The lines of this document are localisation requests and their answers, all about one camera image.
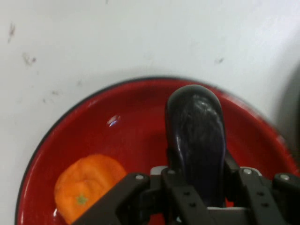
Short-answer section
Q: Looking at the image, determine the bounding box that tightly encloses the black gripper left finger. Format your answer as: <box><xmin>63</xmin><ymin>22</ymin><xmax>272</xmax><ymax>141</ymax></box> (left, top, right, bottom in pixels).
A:
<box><xmin>74</xmin><ymin>147</ymin><xmax>211</xmax><ymax>225</ymax></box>

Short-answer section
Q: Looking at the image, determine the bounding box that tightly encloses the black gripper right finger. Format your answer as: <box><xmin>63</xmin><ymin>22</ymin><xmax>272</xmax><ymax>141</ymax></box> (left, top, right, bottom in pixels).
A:
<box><xmin>224</xmin><ymin>152</ymin><xmax>300</xmax><ymax>225</ymax></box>

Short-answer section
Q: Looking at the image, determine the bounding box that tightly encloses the dark purple eggplant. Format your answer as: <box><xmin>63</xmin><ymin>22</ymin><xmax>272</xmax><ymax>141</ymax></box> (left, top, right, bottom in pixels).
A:
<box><xmin>165</xmin><ymin>84</ymin><xmax>227</xmax><ymax>208</ymax></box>

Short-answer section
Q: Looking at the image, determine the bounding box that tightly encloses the red round plate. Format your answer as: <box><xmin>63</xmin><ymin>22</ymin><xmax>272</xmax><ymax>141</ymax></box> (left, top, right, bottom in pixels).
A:
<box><xmin>15</xmin><ymin>76</ymin><xmax>300</xmax><ymax>225</ymax></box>

